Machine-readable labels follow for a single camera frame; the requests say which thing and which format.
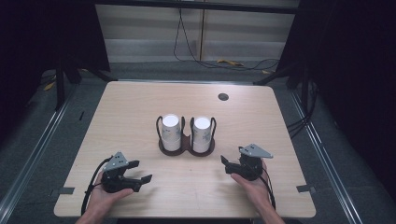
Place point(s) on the black metal stand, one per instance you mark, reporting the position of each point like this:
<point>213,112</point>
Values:
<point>59,87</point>
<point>274,76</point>

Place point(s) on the dark curtain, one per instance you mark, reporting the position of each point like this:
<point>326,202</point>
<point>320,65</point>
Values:
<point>351,62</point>
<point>46,34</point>

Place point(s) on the round grey table grommet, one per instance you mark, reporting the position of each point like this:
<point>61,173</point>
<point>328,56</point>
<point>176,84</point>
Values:
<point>223,96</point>

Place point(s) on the grey tape piece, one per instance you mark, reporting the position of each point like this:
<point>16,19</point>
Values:
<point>305,188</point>
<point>66,190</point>

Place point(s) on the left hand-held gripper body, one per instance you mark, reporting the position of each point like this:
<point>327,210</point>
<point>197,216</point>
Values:
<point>113,182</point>

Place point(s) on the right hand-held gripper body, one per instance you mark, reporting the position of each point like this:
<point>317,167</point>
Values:
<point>252,166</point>

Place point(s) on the yellow floor scrap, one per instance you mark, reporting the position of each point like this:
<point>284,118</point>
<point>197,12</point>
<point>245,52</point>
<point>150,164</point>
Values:
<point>49,86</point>
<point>266,72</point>
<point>230,62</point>

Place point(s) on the black overhead bar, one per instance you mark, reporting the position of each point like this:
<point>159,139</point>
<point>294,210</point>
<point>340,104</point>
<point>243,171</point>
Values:
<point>193,6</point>

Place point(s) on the person's left hand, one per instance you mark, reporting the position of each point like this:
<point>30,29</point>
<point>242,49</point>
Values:
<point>102,202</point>

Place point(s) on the metal floor rail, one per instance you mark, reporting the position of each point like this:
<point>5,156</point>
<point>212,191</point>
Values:
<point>37,149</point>
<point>323,155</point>

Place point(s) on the person's right hand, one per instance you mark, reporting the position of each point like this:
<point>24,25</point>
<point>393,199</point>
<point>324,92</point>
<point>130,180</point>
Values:
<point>258,191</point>

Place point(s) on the dark brown double cup holder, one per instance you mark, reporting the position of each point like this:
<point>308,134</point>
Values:
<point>186,143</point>

